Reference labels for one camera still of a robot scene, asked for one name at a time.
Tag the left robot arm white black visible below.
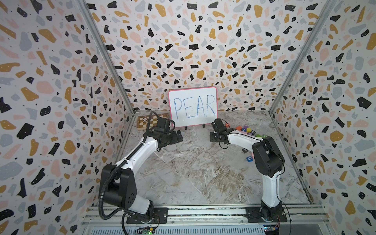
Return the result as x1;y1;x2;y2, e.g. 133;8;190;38
98;112;183;220

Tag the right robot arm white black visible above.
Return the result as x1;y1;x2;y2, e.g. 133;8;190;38
210;118;285;220

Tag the wooden chessboard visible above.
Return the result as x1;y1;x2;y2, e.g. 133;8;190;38
136;113;169;131

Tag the green block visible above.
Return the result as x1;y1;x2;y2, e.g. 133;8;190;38
256;134;268;138

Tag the whiteboard with pink frame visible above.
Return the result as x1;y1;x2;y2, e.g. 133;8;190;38
168;87;218;127

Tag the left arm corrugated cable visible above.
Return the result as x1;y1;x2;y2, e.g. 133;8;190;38
98;111;161;220

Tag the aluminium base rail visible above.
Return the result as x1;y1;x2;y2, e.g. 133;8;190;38
78;204;335;235

